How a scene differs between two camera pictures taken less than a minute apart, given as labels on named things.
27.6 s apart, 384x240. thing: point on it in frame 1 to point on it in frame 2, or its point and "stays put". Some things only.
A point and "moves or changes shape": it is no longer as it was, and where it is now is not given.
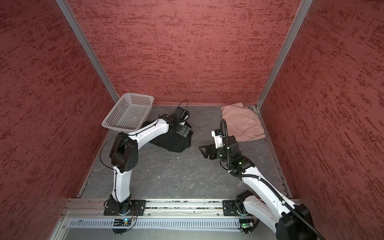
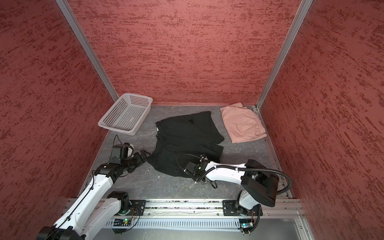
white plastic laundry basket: [130, 112] stays put
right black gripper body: [216, 153] to [202, 182]
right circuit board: [245, 223] stays put
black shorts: [172, 141] moves or changes shape
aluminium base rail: [95, 209] stays put
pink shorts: [242, 122] stays put
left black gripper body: [181, 129] to [131, 163]
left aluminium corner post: [86, 44] stays put
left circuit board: [122, 222] stays put
